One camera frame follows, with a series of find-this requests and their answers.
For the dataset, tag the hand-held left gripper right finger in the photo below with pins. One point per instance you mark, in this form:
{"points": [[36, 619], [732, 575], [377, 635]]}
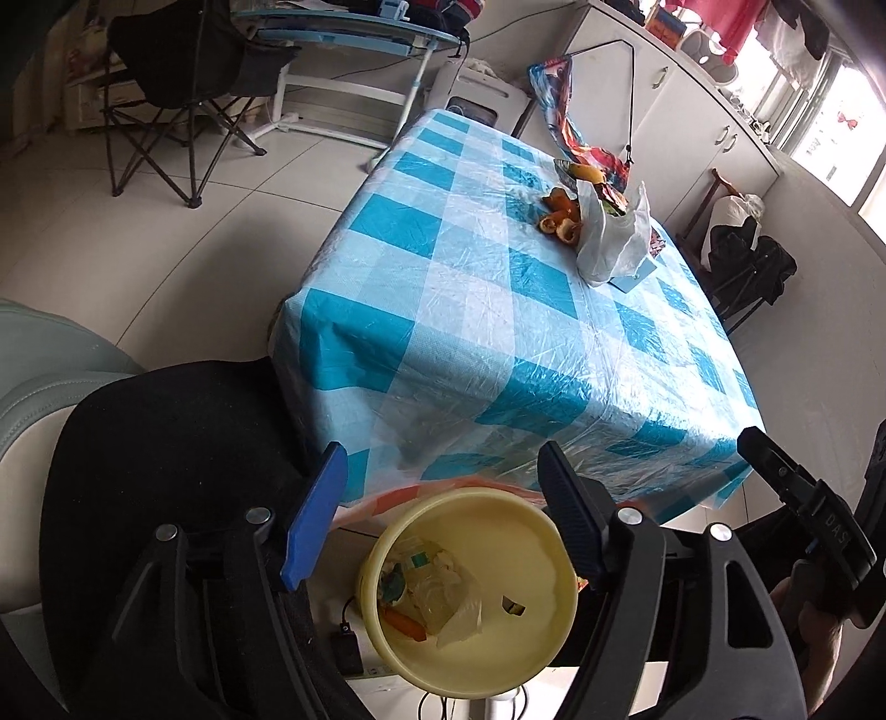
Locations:
{"points": [[571, 509]]}

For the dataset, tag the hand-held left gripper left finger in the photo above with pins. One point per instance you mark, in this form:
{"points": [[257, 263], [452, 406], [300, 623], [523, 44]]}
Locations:
{"points": [[315, 516]]}

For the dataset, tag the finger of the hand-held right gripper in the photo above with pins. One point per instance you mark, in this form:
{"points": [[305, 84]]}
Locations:
{"points": [[875, 450], [772, 460]]}

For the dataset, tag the yellow plastic basin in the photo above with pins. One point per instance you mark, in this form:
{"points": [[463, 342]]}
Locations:
{"points": [[512, 554]]}

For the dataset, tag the orange carrot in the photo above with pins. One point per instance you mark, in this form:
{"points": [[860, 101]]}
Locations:
{"points": [[405, 623]]}

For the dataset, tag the snack wrapper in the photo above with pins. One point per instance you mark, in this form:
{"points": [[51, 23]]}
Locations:
{"points": [[656, 248]]}

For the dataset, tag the white plastic bag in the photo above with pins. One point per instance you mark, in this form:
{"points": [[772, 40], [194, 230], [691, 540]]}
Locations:
{"points": [[612, 242]]}

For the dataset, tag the person's right hand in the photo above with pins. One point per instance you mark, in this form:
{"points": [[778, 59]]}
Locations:
{"points": [[820, 644]]}

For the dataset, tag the black power adapter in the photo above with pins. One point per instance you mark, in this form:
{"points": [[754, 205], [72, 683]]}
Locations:
{"points": [[346, 651]]}

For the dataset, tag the person's left leg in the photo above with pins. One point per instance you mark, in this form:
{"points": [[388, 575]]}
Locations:
{"points": [[173, 450]]}

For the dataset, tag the blue white checked tablecloth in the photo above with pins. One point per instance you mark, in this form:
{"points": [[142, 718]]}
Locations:
{"points": [[471, 311]]}

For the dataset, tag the dark wooden chair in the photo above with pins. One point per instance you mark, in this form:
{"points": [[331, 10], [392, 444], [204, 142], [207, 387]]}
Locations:
{"points": [[699, 228]]}

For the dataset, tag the white plastic sack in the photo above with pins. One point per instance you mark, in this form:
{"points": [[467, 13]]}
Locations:
{"points": [[737, 211]]}

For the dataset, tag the light green sofa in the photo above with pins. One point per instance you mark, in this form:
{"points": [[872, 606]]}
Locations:
{"points": [[48, 388]]}

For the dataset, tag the red bow window sticker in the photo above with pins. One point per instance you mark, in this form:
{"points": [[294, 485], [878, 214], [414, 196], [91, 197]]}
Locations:
{"points": [[846, 119]]}

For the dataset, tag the yellow spotted fruit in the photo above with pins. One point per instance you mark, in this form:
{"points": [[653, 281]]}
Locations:
{"points": [[588, 172]]}

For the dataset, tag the dark patterned plate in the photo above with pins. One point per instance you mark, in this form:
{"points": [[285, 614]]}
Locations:
{"points": [[564, 169]]}

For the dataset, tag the white shoes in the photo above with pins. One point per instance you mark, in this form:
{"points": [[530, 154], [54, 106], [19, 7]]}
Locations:
{"points": [[751, 114]]}

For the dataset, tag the colourful printed bag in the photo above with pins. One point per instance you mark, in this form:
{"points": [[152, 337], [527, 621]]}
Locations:
{"points": [[567, 118]]}

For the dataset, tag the grey hanging clothes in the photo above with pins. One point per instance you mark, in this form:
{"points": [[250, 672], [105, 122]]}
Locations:
{"points": [[803, 41]]}

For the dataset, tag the white grey plastic seat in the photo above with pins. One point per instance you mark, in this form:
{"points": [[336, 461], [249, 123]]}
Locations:
{"points": [[706, 45]]}

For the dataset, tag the white appliance with dark window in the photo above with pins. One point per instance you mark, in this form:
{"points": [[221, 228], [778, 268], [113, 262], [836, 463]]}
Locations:
{"points": [[477, 97]]}

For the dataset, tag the red hanging garment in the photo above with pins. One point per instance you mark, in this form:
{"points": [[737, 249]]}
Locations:
{"points": [[727, 24]]}

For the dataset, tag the orange blue box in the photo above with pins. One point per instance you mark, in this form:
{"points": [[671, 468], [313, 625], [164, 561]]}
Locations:
{"points": [[666, 26]]}

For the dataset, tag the black folding camp chair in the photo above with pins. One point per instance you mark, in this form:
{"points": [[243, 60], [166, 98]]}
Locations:
{"points": [[180, 62]]}

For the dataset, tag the low white television cabinet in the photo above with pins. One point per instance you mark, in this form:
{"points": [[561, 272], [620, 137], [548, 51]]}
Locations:
{"points": [[90, 97]]}

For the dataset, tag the blue white study desk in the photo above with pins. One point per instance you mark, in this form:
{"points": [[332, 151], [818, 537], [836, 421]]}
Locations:
{"points": [[360, 41]]}

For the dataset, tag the navy red striped backpack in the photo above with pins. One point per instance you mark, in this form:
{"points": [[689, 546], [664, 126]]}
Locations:
{"points": [[460, 10]]}

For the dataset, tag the light blue desk gadget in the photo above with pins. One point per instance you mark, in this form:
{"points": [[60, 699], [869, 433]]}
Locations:
{"points": [[392, 8]]}

